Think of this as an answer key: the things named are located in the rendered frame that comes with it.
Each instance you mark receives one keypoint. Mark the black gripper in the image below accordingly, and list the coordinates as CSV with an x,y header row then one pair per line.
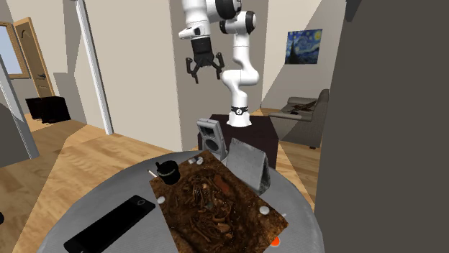
x,y
202,50

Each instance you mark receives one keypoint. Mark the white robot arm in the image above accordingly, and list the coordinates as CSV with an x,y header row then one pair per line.
x,y
238,80

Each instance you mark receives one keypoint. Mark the grey loudspeaker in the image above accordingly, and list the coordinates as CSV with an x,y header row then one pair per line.
x,y
212,135

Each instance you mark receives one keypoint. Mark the dark robot stand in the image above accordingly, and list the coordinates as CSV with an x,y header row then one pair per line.
x,y
259,138

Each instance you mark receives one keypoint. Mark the small white round cap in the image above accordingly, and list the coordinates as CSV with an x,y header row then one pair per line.
x,y
161,200
191,161
264,210
200,160

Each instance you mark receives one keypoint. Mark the blue night sky painting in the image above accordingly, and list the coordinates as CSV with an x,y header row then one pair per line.
x,y
303,46

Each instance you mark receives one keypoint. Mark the black cup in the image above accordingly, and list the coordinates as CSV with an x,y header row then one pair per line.
x,y
169,172

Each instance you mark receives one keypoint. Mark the grey sofa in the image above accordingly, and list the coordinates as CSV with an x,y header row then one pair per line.
x,y
301,128

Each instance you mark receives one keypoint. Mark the small white stick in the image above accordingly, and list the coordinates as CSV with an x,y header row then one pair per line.
x,y
152,173

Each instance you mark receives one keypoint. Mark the brown patterned board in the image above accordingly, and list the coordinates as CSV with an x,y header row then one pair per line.
x,y
210,210

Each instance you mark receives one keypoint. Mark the black low cabinet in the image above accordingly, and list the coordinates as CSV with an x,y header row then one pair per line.
x,y
49,109

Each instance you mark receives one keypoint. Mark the round grey table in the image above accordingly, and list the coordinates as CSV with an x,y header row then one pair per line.
x,y
105,196

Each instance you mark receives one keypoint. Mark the brown wooden door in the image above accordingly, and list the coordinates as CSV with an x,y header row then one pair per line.
x,y
34,59

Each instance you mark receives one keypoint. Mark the small orange round thing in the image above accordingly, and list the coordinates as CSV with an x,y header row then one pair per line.
x,y
276,241

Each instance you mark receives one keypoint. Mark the wood framed window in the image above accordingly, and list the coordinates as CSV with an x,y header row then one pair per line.
x,y
10,52

